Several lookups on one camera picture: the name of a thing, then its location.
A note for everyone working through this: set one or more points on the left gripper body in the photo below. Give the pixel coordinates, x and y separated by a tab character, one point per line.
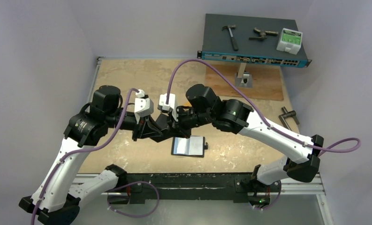
138	127

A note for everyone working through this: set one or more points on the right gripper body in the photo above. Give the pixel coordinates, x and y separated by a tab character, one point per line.
176	123

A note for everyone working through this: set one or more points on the black leather card holder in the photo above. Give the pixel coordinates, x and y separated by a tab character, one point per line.
194	146

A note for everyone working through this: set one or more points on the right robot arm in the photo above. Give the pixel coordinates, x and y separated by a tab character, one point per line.
300	161

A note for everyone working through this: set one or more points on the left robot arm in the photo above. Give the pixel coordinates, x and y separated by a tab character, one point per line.
56	202

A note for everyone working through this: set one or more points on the small hammer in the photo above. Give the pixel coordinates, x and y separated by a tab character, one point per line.
234	43

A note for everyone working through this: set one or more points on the metal clamp tool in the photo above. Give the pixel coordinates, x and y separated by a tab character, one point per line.
263	34

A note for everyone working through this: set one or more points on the white green box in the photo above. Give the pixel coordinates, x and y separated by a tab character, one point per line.
290	41

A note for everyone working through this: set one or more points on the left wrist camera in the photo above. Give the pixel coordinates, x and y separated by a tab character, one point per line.
143	105

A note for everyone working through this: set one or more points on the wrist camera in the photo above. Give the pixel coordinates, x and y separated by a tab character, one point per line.
168	104
143	105

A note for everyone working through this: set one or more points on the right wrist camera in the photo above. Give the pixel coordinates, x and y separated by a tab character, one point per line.
168	104

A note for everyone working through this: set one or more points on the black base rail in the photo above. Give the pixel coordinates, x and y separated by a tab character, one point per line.
238	187

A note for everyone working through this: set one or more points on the metal stand bracket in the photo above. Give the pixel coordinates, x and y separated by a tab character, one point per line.
243	77

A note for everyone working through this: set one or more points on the metal crank handle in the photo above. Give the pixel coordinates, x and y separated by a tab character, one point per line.
288	114

